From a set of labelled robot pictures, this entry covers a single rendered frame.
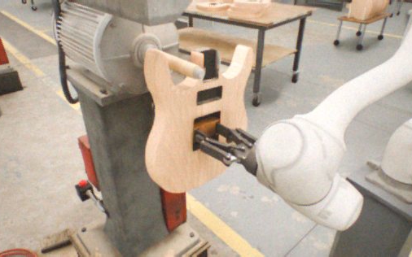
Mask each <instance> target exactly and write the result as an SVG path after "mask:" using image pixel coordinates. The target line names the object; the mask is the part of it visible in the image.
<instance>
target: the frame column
mask: <svg viewBox="0 0 412 257"><path fill-rule="evenodd" d="M70 84H71V85H72V87H73V88H74V89H75V90H76V92H77V95H78V98H79V104H80V108H81V112H82V115H83V119H84V125H85V130H86V133H87V136H88V142H89V145H90V150H91V153H92V160H93V162H94V167H95V170H96V173H97V179H98V183H99V187H100V191H101V196H102V200H103V205H104V206H105V207H106V209H108V211H109V214H110V218H108V217H107V216H106V223H105V225H104V227H103V231H104V232H105V233H106V235H107V236H108V237H109V238H110V240H111V241H112V243H113V244H114V245H115V248H116V249H117V250H118V251H119V253H120V254H121V255H122V256H123V257H136V256H137V255H138V254H141V253H142V252H143V251H145V250H146V249H148V248H149V247H151V246H152V245H155V243H157V242H158V241H160V240H161V239H163V238H164V237H165V236H168V235H169V234H170V233H171V232H169V233H168V228H167V226H166V223H165V222H164V214H163V207H162V201H161V193H160V186H159V185H158V184H157V183H155V182H154V181H153V180H152V178H150V174H149V173H148V171H147V167H146V145H147V140H148V138H149V136H150V132H151V130H152V127H153V124H154V119H153V112H152V105H151V93H150V92H148V93H145V94H140V95H138V96H136V97H132V98H127V99H125V100H123V101H120V102H114V103H112V104H110V105H107V106H105V107H101V105H99V104H98V103H97V102H96V101H95V100H93V99H92V98H90V97H89V96H88V95H87V94H84V92H82V91H81V90H80V89H78V88H77V87H76V86H75V85H73V84H72V83H70Z"/></svg>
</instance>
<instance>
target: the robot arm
mask: <svg viewBox="0 0 412 257"><path fill-rule="evenodd" d="M410 81H412V26H411V28H410V30H409V32H408V33H407V36H406V37H405V40H404V41H403V43H402V45H401V47H400V48H399V50H398V51H397V52H396V53H395V54H394V56H393V57H392V58H390V59H389V60H388V61H387V62H385V63H382V64H381V65H379V66H378V67H376V68H373V69H372V70H370V71H368V72H365V73H364V74H363V75H361V76H358V77H356V78H355V79H354V80H352V81H349V82H348V83H346V84H345V85H341V87H339V88H338V89H337V90H336V91H334V92H333V94H330V95H329V96H328V98H326V99H325V100H324V101H323V102H321V103H320V104H319V106H318V107H316V108H315V109H314V110H313V111H311V112H310V113H308V114H306V115H294V116H293V118H292V119H291V120H279V121H276V122H274V123H272V124H270V125H269V126H267V127H266V129H264V130H263V131H262V133H261V135H260V136H259V138H255V137H254V136H253V135H251V134H250V133H247V132H245V131H243V129H240V128H235V129H232V128H227V127H226V126H225V125H223V124H220V123H218V122H216V133H218V134H220V135H222V136H223V137H224V138H228V135H229V139H231V140H232V141H233V142H234V143H235V145H234V144H230V145H228V144H225V143H224V142H218V141H215V140H213V139H210V138H208V137H209V135H208V134H206V133H203V132H201V131H200V130H199V129H195V140H196V141H197V142H199V143H200V151H203V152H204V153H205V154H207V155H209V156H212V157H213V158H214V159H217V160H220V161H221V162H222V163H223V164H224V165H226V166H227V167H229V166H230V164H231V163H234V162H236V163H238V164H241V165H243V167H244V169H246V171H247V172H248V173H250V174H252V175H253V176H255V177H256V178H257V181H258V182H259V183H261V184H262V185H263V186H265V187H267V188H268V189H270V190H271V191H272V192H275V193H276V194H277V195H279V196H280V197H281V198H282V199H283V201H284V202H285V203H286V204H287V205H289V206H290V207H292V209H295V210H297V211H298V212H299V213H300V214H302V215H304V216H306V217H307V218H310V219H311V220H313V221H314V222H315V223H319V224H321V225H323V226H325V227H329V228H332V229H336V230H339V231H345V230H346V229H347V228H348V227H350V226H351V225H352V224H353V223H354V222H355V221H356V219H357V218H358V217H359V213H360V212H361V209H362V205H363V196H361V194H360V193H359V191H357V190H356V189H355V187H353V186H352V185H351V184H350V182H347V181H346V180H345V179H344V178H341V177H340V174H338V173H337V168H338V167H339V165H340V161H341V159H342V156H343V155H344V152H345V151H346V145H345V143H344V133H345V130H346V128H347V126H348V125H349V124H350V121H351V120H352V119H353V118H354V116H355V115H356V114H357V113H358V112H359V111H361V110H362V109H363V108H364V107H367V106H368V105H370V104H371V103H373V102H376V101H377V100H379V99H381V98H383V97H385V96H386V95H387V94H390V93H392V92H394V90H396V89H400V88H401V87H402V86H403V85H406V84H407V83H408V82H410ZM239 133H240V134H239ZM232 148H233V150H232ZM367 165H368V166H369V167H370V168H372V169H373V170H374V172H372V173H368V174H366V177H365V179H366V180H367V181H369V182H372V183H374V184H376V185H377V186H378V187H381V188H383V189H385V190H386V191H388V192H390V193H391V194H393V195H394V196H397V197H398V198H399V199H400V200H403V202H404V203H406V204H412V119H411V120H408V121H406V122H405V123H404V124H403V125H401V126H400V127H399V129H397V130H396V131H395V132H394V134H393V135H392V136H391V138H390V140H389V142H388V144H387V146H386V148H385V152H384V156H383V159H382V162H378V161H377V160H372V159H369V160H368V161H367Z"/></svg>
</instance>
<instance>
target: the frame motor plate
mask: <svg viewBox="0 0 412 257"><path fill-rule="evenodd" d="M85 68H86V67H84V66H82V65H80V64H79V63H71V64H66V78H67V81H70V83H72V84H73V85H75V86H76V87H77V88H78V89H80V90H81V91H82V92H84V94H87V95H88V96H89V97H90V98H92V99H93V100H95V101H96V102H97V103H98V104H99V105H101V107H105V106H107V105H110V104H112V103H114V102H120V101H123V100H125V99H127V98H132V97H136V96H138V95H140V94H128V93H123V94H118V95H115V94H112V93H111V92H110V91H109V90H107V89H105V88H103V87H102V86H101V85H99V84H97V82H95V81H92V80H91V79H90V78H89V77H88V76H85V75H84V74H83V73H82V72H81V70H84V69H85Z"/></svg>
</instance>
